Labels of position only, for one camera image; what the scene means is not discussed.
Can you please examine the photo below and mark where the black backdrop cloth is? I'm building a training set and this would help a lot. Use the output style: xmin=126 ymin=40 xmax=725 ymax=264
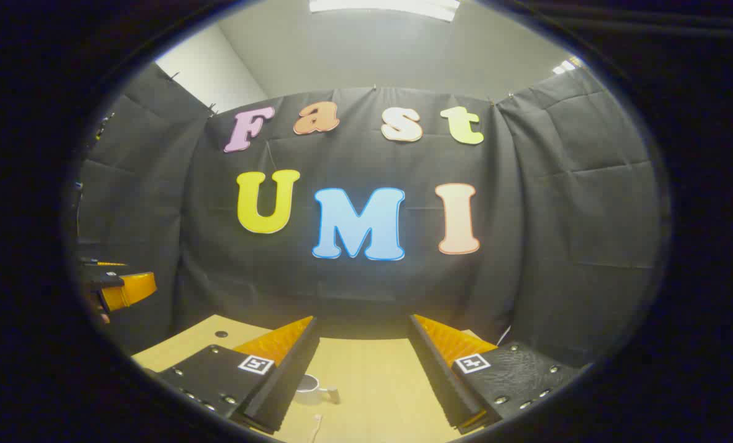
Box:
xmin=74 ymin=62 xmax=662 ymax=370

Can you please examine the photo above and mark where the wooden desktop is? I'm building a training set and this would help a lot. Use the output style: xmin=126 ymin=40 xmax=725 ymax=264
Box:
xmin=131 ymin=314 xmax=508 ymax=443

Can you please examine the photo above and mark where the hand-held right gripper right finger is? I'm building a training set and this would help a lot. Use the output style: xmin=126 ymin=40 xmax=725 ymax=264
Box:
xmin=408 ymin=314 xmax=581 ymax=435

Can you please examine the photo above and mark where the white cup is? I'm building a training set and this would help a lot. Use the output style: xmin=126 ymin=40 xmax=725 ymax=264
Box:
xmin=295 ymin=373 xmax=342 ymax=406

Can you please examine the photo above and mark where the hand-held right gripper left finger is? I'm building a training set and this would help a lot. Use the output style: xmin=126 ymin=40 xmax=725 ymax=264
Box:
xmin=156 ymin=316 xmax=321 ymax=435

